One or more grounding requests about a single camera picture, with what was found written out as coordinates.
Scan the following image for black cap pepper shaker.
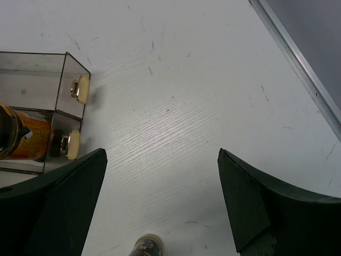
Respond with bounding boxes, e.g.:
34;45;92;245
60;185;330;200
129;234;165;256

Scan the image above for clear tiered organizer rack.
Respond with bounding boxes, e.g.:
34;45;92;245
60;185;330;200
1;51;91;175

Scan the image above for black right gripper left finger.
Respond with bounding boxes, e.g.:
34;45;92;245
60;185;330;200
1;148;108;255

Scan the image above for red lid chili jar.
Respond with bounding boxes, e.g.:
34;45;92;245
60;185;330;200
1;103;64;162

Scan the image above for aluminium table frame rail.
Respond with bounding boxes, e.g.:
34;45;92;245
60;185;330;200
249;1;340;138

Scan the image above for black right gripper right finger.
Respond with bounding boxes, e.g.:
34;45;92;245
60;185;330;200
217;149;340;255

